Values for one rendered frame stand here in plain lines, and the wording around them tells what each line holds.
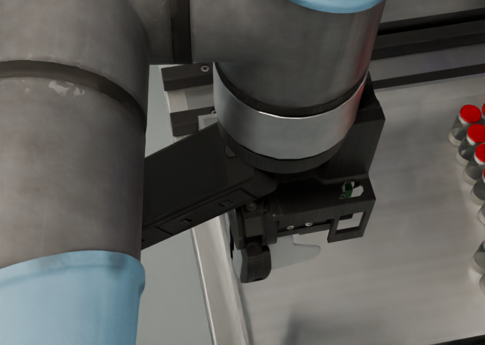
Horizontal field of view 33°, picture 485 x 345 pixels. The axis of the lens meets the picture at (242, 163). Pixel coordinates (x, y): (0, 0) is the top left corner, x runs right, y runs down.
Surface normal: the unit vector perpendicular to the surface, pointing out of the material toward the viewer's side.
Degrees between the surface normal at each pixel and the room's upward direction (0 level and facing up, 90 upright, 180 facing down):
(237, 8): 66
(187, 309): 0
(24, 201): 9
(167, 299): 0
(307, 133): 89
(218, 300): 0
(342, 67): 90
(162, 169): 33
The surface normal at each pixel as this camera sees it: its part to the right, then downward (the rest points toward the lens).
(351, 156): 0.21, 0.85
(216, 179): -0.51, -0.36
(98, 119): 0.63, -0.40
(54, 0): 0.25, -0.48
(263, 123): -0.28, 0.83
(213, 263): 0.03, -0.50
